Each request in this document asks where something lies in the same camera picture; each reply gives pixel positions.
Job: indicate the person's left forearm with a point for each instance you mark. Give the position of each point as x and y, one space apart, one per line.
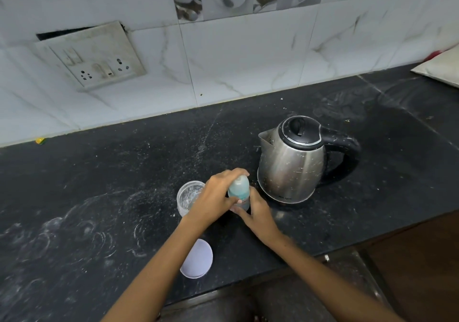
154 278

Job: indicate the person's left hand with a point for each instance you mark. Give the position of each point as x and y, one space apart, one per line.
211 200

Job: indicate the person's right hand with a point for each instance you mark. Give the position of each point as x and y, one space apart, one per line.
261 221

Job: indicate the white wall switch socket plate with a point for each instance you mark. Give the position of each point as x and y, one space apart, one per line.
97 60

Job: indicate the steel electric kettle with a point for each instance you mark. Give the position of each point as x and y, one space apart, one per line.
290 167

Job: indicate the lilac round jar lid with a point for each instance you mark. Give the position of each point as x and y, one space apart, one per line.
201 260

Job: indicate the white sack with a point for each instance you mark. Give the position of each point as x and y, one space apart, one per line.
441 67

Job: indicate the teal-ringed bottle cap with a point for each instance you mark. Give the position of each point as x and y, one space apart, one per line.
239 189

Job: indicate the clear plastic baby bottle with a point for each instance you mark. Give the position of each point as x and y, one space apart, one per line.
245 205

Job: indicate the small yellow scrap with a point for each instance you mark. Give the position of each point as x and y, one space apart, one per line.
40 140

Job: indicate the clear powder jar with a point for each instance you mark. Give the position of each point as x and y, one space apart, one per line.
186 196

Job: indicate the red object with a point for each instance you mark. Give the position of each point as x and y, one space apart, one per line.
434 55

